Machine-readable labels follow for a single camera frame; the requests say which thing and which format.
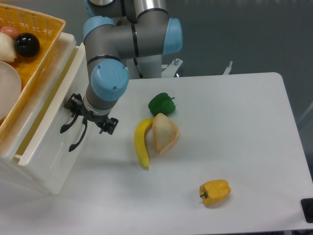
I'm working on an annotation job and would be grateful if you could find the white table bracket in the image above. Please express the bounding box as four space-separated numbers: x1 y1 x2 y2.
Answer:
161 58 183 78

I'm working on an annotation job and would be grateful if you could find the black corner object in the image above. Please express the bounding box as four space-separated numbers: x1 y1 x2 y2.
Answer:
300 198 313 223

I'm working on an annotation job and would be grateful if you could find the black drawer handle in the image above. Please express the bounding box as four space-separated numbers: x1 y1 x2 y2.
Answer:
68 118 88 152
60 114 79 134

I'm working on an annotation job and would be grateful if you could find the red apple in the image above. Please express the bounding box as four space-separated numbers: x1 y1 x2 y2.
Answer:
0 26 20 40

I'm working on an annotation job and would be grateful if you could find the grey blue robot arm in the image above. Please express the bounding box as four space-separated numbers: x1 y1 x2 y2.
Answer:
65 0 183 134

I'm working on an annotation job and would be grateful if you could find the yellow woven basket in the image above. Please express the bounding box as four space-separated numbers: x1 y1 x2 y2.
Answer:
0 3 66 140

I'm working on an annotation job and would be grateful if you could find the black bottom drawer handle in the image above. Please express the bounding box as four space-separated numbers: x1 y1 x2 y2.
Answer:
68 118 88 152

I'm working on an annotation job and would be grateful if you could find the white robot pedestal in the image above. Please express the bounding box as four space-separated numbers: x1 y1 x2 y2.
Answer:
121 54 162 79

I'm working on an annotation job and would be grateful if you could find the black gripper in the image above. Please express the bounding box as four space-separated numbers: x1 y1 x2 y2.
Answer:
64 94 119 135

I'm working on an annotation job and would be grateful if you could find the bread slice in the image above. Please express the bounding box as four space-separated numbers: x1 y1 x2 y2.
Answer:
152 113 180 155

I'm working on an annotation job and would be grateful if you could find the white drawer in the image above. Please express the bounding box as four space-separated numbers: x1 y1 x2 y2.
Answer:
16 44 88 183
40 117 84 194

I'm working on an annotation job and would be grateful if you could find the black ball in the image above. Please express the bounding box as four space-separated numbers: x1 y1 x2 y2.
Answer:
14 32 41 58

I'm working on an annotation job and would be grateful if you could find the white drawer cabinet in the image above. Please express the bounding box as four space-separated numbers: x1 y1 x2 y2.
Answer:
0 33 88 194

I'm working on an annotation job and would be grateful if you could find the white bowl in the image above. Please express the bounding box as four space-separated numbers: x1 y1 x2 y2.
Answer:
0 62 22 119

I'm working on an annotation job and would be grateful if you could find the yellow banana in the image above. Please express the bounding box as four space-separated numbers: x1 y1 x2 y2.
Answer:
134 118 153 169

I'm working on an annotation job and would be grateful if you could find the green bell pepper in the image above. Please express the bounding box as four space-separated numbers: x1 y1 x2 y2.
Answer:
148 93 176 116

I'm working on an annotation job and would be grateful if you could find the black top drawer handle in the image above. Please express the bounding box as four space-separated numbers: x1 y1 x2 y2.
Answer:
60 114 79 134

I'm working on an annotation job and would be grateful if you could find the yellow bell pepper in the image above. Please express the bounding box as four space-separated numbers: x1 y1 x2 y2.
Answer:
199 179 231 206

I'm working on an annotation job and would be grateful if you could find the white onion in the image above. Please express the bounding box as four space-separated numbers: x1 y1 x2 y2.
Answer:
0 32 17 63

